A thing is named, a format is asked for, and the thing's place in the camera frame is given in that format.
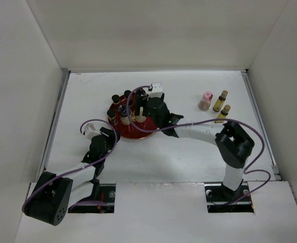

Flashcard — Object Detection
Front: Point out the black-knob spice jar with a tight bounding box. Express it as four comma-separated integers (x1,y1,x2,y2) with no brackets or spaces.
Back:
118,104,132,126
135,88,148,97

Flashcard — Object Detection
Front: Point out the small black-cap spice bottle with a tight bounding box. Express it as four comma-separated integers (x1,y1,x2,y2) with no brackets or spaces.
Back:
107,109,118,126
124,90,133,107
111,94,120,110

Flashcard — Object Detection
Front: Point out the yellow-cap spice jar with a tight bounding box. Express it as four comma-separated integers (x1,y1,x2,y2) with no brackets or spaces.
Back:
135,107,146,124

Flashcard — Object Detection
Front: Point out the pink-cap spice jar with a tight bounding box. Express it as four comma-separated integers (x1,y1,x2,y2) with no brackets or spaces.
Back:
198,92,213,111

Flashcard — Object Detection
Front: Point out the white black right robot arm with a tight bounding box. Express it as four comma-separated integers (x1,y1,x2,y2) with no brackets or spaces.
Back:
135,95,254,200

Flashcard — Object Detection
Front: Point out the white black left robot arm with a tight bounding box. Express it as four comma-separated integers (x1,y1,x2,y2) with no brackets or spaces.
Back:
22,127,120,226

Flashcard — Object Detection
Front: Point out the red round tray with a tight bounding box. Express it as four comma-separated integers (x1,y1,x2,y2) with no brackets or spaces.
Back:
108,93,157,140

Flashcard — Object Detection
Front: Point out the back yellow sauce bottle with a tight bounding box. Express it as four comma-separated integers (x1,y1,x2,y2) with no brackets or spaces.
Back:
213,90,228,112

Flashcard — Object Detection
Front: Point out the yellow sauce bottle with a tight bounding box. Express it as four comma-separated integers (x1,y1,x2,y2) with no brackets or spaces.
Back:
215,105,231,124
213,90,228,112

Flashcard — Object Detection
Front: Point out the front yellow sauce bottle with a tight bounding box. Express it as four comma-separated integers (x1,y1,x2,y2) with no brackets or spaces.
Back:
215,105,231,124

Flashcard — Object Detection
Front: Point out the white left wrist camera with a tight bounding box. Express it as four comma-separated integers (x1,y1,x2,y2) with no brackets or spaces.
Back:
83,123,99,140

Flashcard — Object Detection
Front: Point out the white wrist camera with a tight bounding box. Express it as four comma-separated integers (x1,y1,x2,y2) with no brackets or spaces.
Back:
148,83,163,98
83,123,99,140

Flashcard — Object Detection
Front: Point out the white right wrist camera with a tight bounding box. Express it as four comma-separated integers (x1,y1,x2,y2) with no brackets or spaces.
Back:
148,83,163,98

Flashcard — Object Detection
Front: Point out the left metal table rail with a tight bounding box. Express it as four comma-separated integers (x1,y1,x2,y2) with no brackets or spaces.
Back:
35,68,70,181

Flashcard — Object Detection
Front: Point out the metal table rail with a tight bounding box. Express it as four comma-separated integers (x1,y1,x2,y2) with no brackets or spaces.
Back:
241,70,282,181
35,68,70,181

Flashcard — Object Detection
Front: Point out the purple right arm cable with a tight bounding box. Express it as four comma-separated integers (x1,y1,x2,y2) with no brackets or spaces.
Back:
126,85,272,203

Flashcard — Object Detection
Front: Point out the right metal table rail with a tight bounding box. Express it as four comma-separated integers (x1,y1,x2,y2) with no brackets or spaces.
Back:
241,70,282,181

